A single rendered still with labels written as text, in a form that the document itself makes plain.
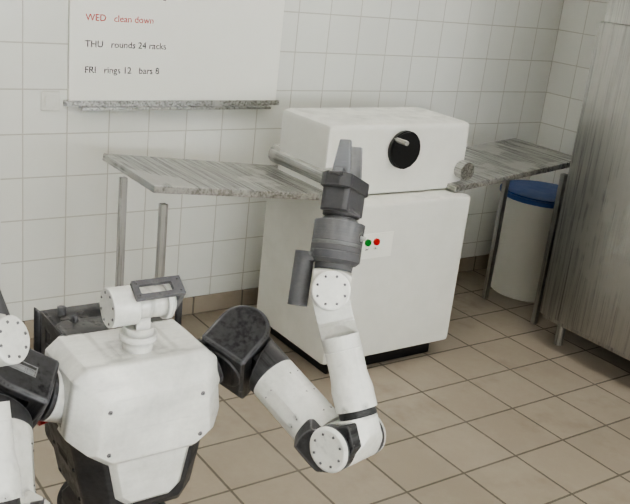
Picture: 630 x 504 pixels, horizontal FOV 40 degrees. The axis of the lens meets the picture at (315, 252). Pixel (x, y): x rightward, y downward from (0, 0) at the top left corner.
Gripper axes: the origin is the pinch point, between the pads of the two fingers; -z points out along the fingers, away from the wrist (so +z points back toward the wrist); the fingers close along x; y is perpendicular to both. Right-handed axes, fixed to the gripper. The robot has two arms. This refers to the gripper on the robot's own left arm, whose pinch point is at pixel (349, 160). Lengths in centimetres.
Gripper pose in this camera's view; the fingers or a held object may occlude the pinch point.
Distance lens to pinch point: 152.7
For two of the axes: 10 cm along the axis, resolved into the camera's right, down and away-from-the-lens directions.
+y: -9.1, -1.0, 3.9
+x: -3.8, -1.3, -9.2
